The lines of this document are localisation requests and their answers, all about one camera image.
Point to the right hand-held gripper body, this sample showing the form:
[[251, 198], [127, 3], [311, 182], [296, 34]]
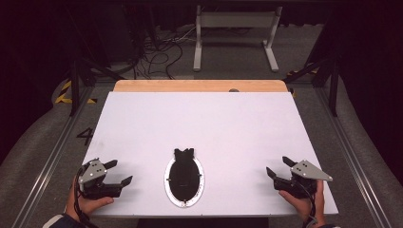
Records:
[[309, 172]]

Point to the person's dark torso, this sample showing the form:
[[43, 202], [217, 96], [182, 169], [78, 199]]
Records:
[[202, 223]]

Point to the white metal table frame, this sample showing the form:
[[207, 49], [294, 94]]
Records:
[[236, 19]]

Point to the aluminium floor rail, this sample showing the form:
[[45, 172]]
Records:
[[351, 158], [53, 158]]

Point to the black metal stand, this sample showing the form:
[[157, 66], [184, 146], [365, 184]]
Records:
[[333, 85], [74, 85]]

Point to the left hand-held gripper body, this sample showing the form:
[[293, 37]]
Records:
[[93, 172]]

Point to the oval pearl-framed mirror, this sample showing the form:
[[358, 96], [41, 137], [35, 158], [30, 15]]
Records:
[[184, 180]]

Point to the person's left hand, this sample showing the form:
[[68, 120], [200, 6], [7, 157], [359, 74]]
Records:
[[84, 205]]

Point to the person's right hand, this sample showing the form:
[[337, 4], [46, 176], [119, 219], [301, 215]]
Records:
[[305, 205]]

